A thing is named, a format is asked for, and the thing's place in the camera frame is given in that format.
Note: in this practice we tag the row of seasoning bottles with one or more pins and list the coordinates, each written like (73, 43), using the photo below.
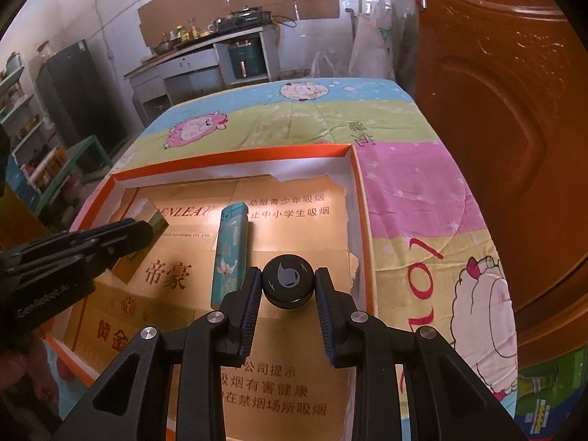
(188, 32)

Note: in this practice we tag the hanging white plastic bag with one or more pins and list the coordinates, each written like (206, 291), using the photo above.
(370, 46)

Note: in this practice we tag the storage shelf rack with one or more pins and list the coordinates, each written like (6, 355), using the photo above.
(23, 147)

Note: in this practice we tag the metal wok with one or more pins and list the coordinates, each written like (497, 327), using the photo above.
(164, 47)

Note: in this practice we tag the gas stove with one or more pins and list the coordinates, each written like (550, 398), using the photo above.
(243, 18)

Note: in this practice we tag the brown wooden door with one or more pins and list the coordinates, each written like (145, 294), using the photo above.
(505, 124)

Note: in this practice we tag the kitchen counter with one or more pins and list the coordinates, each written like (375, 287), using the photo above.
(193, 62)

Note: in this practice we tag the dark refrigerator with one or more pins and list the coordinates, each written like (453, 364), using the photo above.
(69, 92)

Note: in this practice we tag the orange shallow cardboard tray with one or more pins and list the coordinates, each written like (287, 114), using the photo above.
(363, 202)

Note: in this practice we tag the cartoon sheep printed cloth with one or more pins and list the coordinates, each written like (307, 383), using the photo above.
(404, 183)

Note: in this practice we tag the green stool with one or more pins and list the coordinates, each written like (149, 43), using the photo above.
(92, 147)

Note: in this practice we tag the clear plastic bag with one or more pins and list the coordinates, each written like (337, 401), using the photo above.
(328, 66)

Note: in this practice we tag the person's left forearm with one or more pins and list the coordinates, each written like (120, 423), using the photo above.
(18, 376)

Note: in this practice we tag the gold rectangular box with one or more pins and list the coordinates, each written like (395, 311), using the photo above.
(126, 267)

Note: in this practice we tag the round basket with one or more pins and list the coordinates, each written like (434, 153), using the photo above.
(294, 75)

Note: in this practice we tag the green printed carton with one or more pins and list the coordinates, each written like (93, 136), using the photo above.
(546, 399)

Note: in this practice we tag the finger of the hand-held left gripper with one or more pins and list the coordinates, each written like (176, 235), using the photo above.
(119, 248)
(87, 235)

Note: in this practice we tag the teal lighter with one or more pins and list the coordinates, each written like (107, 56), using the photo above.
(227, 257)

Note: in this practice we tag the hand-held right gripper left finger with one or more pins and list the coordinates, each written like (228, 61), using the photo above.
(250, 313)

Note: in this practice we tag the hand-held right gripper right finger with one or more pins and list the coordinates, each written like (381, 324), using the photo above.
(324, 318)

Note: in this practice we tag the black bottle cap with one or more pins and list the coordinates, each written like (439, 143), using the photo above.
(289, 280)

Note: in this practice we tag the teal air fryer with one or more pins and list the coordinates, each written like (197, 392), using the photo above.
(244, 59)

